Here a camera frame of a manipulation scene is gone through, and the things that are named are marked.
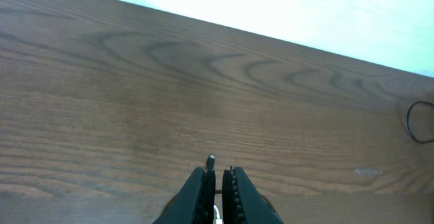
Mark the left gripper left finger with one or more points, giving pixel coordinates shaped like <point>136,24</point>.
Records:
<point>194,203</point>

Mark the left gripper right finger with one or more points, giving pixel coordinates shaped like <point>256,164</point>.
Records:
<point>242,203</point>

